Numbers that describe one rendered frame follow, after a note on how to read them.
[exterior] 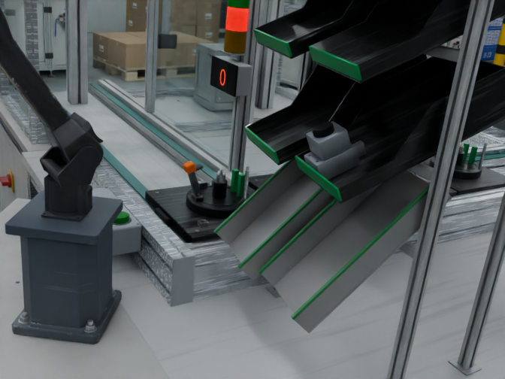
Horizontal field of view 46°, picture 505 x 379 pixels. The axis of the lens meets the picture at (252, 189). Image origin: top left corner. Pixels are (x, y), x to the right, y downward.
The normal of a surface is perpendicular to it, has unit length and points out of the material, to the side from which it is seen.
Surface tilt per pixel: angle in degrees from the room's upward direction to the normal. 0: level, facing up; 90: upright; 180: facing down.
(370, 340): 0
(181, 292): 90
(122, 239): 90
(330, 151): 90
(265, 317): 0
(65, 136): 65
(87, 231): 0
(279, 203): 45
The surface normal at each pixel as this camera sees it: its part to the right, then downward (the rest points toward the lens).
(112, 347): 0.10, -0.92
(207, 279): 0.51, 0.36
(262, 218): -0.59, -0.62
